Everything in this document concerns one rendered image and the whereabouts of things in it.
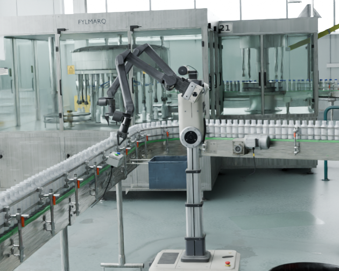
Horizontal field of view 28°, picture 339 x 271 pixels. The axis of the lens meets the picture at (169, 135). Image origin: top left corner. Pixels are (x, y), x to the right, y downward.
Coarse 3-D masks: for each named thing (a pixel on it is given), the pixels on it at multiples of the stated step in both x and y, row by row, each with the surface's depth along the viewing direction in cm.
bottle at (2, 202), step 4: (0, 196) 303; (4, 196) 304; (0, 200) 303; (4, 200) 304; (4, 204) 303; (4, 212) 303; (8, 212) 306; (4, 216) 303; (4, 220) 303; (4, 228) 303; (8, 228) 305
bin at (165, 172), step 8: (152, 160) 552; (160, 160) 564; (168, 160) 563; (176, 160) 562; (184, 160) 561; (152, 168) 535; (160, 168) 534; (168, 168) 533; (176, 168) 532; (184, 168) 531; (152, 176) 535; (160, 176) 534; (168, 176) 533; (176, 176) 533; (184, 176) 532; (152, 184) 536; (160, 184) 535; (168, 184) 534; (176, 184) 533; (184, 184) 532
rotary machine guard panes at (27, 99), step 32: (64, 32) 832; (96, 32) 826; (160, 32) 815; (192, 32) 809; (0, 64) 848; (32, 64) 842; (64, 64) 836; (96, 64) 831; (192, 64) 814; (0, 96) 853; (32, 96) 847; (64, 96) 841; (96, 96) 835; (160, 96) 824; (0, 128) 858; (32, 128) 852; (64, 128) 846; (96, 128) 840
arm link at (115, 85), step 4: (136, 52) 512; (128, 64) 517; (128, 68) 517; (128, 72) 519; (116, 80) 520; (112, 84) 520; (116, 84) 520; (112, 88) 520; (116, 88) 520; (112, 92) 520
